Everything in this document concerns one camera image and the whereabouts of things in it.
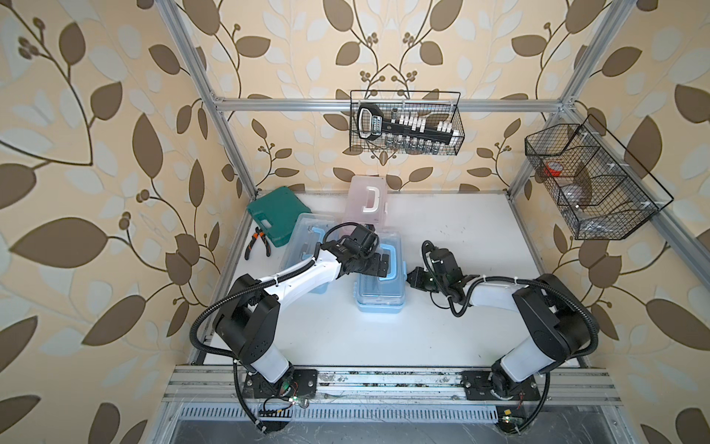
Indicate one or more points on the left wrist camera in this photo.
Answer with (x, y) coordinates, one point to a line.
(363, 241)

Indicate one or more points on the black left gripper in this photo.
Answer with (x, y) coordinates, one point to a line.
(376, 264)

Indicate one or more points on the black wire basket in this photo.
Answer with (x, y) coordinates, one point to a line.
(435, 104)
(606, 191)

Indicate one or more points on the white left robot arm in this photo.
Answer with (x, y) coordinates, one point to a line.
(243, 324)

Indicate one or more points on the black wire basket on right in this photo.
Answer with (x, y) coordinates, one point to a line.
(606, 191)

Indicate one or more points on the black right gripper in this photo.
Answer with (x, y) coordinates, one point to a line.
(415, 282)

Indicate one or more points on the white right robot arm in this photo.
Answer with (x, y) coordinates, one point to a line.
(559, 327)

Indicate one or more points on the red tape roll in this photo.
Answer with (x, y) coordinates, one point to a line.
(553, 169)

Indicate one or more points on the orange black pliers on table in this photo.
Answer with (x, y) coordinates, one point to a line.
(257, 235)

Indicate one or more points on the pink toolbox with clear lid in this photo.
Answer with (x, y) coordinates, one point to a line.
(367, 201)

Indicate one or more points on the black socket set holder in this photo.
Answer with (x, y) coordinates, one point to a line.
(371, 122)

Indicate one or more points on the green plastic tool case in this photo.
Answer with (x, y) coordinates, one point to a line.
(277, 213)

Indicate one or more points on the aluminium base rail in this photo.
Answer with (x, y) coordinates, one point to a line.
(391, 386)

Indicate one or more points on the black wire basket on back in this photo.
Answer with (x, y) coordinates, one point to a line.
(435, 104)

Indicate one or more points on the blue toolbox with clear lid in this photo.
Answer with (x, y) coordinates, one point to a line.
(308, 231)

